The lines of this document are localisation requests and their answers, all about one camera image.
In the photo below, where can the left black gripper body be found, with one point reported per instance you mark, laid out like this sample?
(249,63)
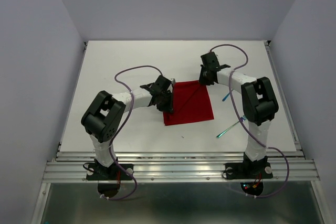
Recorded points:
(165,104)

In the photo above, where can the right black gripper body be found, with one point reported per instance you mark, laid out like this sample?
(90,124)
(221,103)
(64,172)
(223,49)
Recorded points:
(203,78)

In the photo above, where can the red cloth napkin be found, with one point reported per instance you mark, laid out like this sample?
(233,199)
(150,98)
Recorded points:
(191,104)

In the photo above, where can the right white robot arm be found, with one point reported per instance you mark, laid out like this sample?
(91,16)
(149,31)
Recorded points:
(259,107)

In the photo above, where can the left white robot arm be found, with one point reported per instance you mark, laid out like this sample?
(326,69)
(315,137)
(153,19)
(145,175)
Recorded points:
(102,119)

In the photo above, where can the iridescent metal spoon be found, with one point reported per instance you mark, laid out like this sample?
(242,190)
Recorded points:
(226,96)

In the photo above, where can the iridescent metal fork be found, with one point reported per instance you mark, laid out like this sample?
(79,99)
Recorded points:
(242,119)

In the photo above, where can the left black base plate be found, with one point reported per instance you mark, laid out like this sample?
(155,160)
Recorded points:
(97,172)

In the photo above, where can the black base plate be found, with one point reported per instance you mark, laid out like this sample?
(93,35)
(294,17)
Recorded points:
(241,171)
(97,172)

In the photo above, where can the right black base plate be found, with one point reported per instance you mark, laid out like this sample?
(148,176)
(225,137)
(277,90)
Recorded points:
(241,171)

